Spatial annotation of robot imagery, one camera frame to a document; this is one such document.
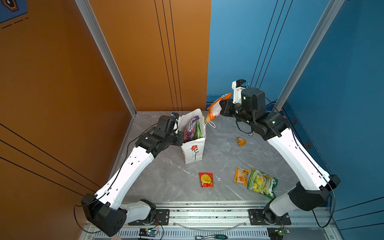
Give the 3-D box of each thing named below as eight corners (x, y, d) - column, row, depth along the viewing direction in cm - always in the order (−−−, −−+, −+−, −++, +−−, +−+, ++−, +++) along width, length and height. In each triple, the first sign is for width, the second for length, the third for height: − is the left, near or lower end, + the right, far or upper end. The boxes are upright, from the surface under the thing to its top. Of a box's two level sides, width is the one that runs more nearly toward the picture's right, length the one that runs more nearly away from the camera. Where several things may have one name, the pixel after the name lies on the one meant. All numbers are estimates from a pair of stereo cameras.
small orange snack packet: (233, 181, 87) (234, 180, 85) (235, 167, 92) (236, 166, 91) (247, 186, 85) (248, 184, 84) (248, 171, 91) (249, 170, 89)
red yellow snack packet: (199, 187, 85) (199, 186, 83) (199, 173, 90) (199, 172, 88) (213, 187, 85) (214, 186, 83) (212, 173, 90) (213, 172, 88)
